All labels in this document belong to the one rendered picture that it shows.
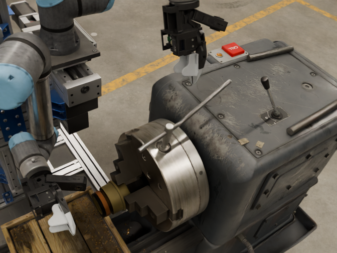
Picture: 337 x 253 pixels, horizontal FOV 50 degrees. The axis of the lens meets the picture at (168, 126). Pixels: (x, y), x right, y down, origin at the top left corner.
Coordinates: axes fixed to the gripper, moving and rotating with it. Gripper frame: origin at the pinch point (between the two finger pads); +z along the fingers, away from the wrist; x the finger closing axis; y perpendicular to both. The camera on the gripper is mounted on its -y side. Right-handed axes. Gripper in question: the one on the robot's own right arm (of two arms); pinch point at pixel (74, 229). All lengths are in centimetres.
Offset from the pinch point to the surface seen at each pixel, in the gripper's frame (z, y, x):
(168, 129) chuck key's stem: -1.4, -26.1, 24.6
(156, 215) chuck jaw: 9.0, -19.0, 5.0
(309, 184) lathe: 18, -88, -18
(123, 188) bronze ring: -3.0, -15.9, 3.4
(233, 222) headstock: 18.3, -42.7, -5.6
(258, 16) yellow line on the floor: -192, -305, -106
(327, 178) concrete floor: 1, -188, -102
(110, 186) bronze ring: -4.8, -12.7, 4.1
